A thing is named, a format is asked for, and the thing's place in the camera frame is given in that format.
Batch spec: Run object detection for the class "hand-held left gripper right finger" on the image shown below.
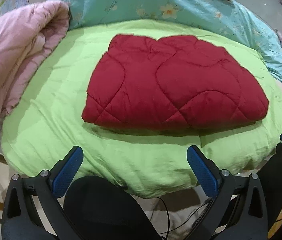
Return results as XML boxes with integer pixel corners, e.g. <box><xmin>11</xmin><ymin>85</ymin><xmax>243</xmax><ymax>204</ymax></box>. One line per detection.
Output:
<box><xmin>186</xmin><ymin>145</ymin><xmax>282</xmax><ymax>240</ymax></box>

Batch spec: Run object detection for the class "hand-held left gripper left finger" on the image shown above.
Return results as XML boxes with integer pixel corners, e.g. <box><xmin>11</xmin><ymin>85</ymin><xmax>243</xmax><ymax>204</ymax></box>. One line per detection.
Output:
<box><xmin>2</xmin><ymin>145</ymin><xmax>84</xmax><ymax>240</ymax></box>

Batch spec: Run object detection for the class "red quilt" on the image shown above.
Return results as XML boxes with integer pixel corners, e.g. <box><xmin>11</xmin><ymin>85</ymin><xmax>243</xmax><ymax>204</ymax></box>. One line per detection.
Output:
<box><xmin>81</xmin><ymin>33</ymin><xmax>270</xmax><ymax>131</ymax></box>

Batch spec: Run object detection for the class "person's right leg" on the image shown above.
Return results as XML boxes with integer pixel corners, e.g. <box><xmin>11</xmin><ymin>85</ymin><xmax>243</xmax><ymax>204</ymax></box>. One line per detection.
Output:
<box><xmin>255</xmin><ymin>151</ymin><xmax>282</xmax><ymax>232</ymax></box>

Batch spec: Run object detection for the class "person's leg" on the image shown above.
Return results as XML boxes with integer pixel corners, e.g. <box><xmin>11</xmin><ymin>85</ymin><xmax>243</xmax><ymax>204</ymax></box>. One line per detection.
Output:
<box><xmin>63</xmin><ymin>175</ymin><xmax>162</xmax><ymax>240</ymax></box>
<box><xmin>255</xmin><ymin>151</ymin><xmax>282</xmax><ymax>232</ymax></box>

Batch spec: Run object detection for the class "person's left leg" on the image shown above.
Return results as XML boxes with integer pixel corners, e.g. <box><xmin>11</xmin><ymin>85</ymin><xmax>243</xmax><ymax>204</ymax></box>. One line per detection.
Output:
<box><xmin>63</xmin><ymin>175</ymin><xmax>162</xmax><ymax>240</ymax></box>

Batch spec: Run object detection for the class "light green bed sheet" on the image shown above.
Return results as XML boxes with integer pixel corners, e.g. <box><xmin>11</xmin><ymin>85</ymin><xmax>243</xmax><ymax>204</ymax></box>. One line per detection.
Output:
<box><xmin>1</xmin><ymin>18</ymin><xmax>282</xmax><ymax>198</ymax></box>

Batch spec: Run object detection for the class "pink quilt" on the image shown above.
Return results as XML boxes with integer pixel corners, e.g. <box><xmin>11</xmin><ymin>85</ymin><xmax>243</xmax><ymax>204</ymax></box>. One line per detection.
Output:
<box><xmin>0</xmin><ymin>0</ymin><xmax>71</xmax><ymax>126</ymax></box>

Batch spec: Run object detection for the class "teal floral quilt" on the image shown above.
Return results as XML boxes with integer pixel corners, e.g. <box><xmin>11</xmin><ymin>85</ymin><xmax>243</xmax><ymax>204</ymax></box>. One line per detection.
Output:
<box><xmin>46</xmin><ymin>0</ymin><xmax>282</xmax><ymax>85</ymax></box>

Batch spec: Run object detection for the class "black cable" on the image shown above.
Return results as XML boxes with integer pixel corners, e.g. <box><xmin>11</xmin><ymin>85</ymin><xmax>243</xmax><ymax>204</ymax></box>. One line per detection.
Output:
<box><xmin>171</xmin><ymin>198</ymin><xmax>213</xmax><ymax>233</ymax></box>
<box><xmin>152</xmin><ymin>196</ymin><xmax>170</xmax><ymax>240</ymax></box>

